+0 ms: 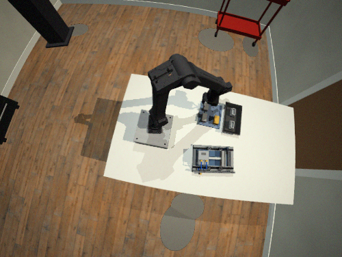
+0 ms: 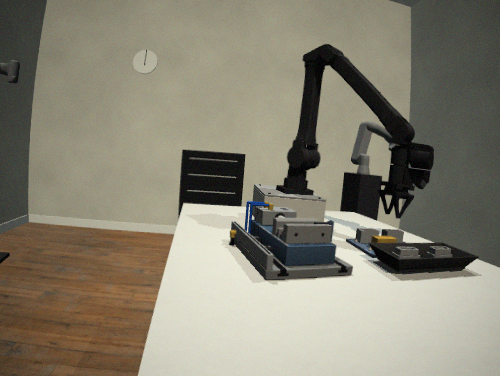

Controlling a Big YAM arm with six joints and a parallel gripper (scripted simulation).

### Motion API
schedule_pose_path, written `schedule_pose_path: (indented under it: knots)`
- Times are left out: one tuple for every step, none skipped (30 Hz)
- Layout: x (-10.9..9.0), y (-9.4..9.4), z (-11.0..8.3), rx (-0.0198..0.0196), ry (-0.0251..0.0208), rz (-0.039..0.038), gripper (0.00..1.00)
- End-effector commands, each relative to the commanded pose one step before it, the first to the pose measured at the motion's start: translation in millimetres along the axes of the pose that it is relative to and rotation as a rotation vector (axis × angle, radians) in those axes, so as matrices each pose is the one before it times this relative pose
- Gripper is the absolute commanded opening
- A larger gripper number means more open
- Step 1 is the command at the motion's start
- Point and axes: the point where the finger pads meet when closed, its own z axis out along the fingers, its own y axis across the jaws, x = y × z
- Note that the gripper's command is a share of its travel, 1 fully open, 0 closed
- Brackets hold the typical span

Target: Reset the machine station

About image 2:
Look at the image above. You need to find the yellow rectangular block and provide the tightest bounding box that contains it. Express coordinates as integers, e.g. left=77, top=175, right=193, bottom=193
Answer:
left=371, top=236, right=397, bottom=243

